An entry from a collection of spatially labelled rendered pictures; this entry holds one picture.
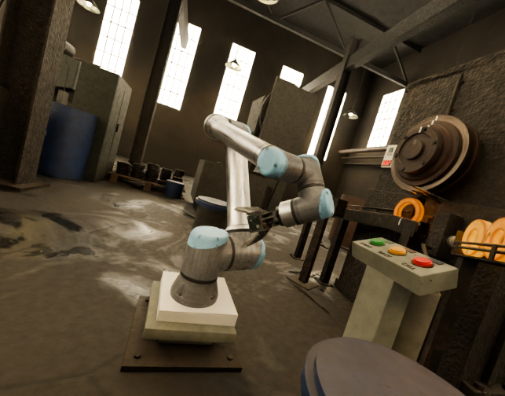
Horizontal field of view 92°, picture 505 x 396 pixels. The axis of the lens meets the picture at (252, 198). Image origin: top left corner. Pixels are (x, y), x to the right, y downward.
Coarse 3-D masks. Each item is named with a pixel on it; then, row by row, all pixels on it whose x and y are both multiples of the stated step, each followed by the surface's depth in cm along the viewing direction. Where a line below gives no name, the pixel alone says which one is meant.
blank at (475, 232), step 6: (474, 222) 99; (480, 222) 96; (486, 222) 93; (468, 228) 102; (474, 228) 98; (480, 228) 94; (486, 228) 91; (468, 234) 101; (474, 234) 100; (480, 234) 93; (462, 240) 104; (468, 240) 100; (474, 240) 100; (480, 240) 92; (468, 246) 98; (474, 246) 94; (480, 246) 91; (468, 252) 97; (474, 252) 93; (480, 252) 92
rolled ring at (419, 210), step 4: (404, 200) 152; (408, 200) 149; (412, 200) 147; (416, 200) 144; (400, 204) 154; (404, 204) 153; (416, 204) 143; (420, 204) 142; (396, 208) 156; (400, 208) 155; (416, 208) 143; (420, 208) 141; (396, 212) 156; (400, 212) 155; (416, 212) 142; (420, 212) 140; (400, 216) 154; (416, 216) 141; (420, 216) 140; (416, 220) 141; (420, 220) 141
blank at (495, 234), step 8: (496, 224) 86; (504, 224) 82; (488, 232) 89; (496, 232) 85; (504, 232) 80; (488, 240) 87; (496, 240) 86; (504, 240) 79; (488, 248) 86; (504, 248) 78; (488, 256) 84; (496, 256) 80; (504, 256) 78
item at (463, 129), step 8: (424, 120) 151; (432, 120) 146; (448, 120) 136; (456, 120) 132; (464, 128) 127; (464, 136) 126; (472, 136) 127; (464, 144) 125; (472, 144) 125; (464, 152) 124; (472, 152) 125; (392, 160) 168; (456, 160) 127; (464, 160) 125; (392, 168) 166; (456, 168) 126; (464, 168) 127; (448, 176) 128; (456, 176) 129; (400, 184) 156; (432, 184) 136; (440, 184) 132; (448, 184) 133
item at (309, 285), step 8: (336, 200) 195; (344, 200) 183; (336, 208) 175; (344, 208) 187; (320, 224) 188; (320, 232) 187; (312, 240) 190; (320, 240) 191; (312, 248) 190; (312, 256) 189; (304, 264) 192; (312, 264) 191; (304, 272) 191; (296, 280) 191; (304, 280) 190; (312, 288) 186
